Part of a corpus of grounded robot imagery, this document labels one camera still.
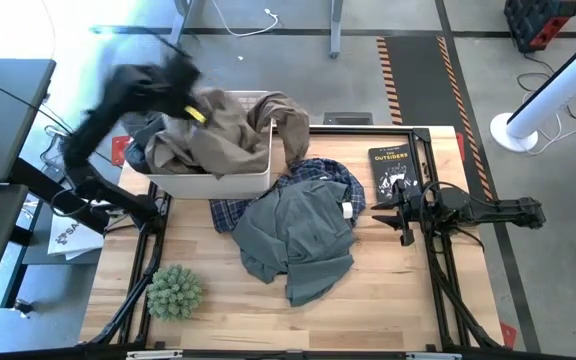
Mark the right arm's gripper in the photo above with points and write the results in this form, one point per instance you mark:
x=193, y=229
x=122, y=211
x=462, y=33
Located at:
x=410, y=215

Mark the left arm's gripper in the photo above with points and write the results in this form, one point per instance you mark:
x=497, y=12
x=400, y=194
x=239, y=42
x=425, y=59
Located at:
x=180, y=85

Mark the brown garment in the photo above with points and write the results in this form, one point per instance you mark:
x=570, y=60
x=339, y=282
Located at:
x=218, y=140

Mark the blue plaid shirt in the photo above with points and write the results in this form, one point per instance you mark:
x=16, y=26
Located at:
x=313, y=170

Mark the grey-green garment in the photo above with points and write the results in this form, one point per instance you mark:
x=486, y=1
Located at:
x=298, y=235

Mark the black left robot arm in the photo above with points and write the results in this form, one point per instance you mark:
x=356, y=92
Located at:
x=118, y=90

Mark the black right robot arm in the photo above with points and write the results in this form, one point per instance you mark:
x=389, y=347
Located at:
x=493, y=207

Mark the black paperback book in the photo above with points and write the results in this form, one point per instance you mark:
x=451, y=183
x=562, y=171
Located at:
x=393, y=165

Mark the white perforated laundry basket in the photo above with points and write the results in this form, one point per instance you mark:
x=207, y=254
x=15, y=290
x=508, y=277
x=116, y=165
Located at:
x=208, y=186

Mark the grey desk leg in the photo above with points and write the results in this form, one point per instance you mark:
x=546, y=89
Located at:
x=336, y=30
x=180, y=20

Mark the grey floor vent plate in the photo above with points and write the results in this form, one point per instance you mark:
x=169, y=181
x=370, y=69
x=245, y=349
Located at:
x=348, y=119

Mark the black hazard-striped floor mat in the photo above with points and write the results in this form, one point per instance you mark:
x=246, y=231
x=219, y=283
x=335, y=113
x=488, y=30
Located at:
x=418, y=75

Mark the green succulent ball plant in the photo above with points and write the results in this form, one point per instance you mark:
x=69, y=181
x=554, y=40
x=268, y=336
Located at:
x=174, y=292

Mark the white tower fan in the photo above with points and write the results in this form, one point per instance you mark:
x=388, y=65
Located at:
x=543, y=100

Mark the black and red toolbox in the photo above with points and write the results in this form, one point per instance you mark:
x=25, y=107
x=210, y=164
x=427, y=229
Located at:
x=533, y=20

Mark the black caster wheel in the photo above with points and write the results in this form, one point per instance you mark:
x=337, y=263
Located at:
x=23, y=306

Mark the red corner bracket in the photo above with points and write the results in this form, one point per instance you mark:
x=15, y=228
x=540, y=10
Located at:
x=461, y=146
x=119, y=150
x=508, y=334

